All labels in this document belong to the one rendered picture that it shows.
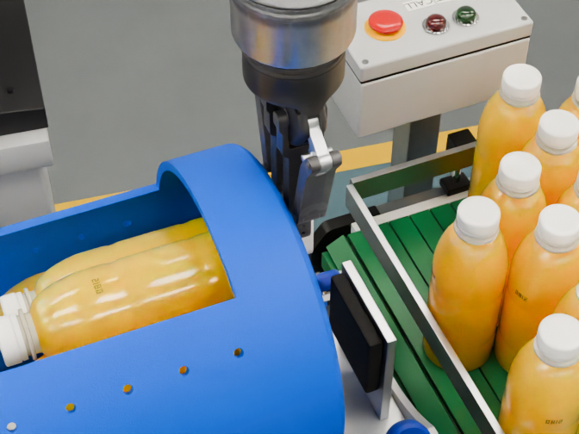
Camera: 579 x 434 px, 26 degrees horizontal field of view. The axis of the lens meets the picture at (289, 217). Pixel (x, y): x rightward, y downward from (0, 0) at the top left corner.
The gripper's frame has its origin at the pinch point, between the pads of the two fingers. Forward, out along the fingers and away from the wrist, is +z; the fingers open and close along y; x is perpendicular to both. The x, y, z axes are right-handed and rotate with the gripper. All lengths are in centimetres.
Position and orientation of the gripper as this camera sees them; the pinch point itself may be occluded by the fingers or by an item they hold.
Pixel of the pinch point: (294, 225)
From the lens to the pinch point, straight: 104.5
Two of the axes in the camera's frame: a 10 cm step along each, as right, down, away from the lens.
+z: 0.0, 6.7, 7.4
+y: -3.8, -6.9, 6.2
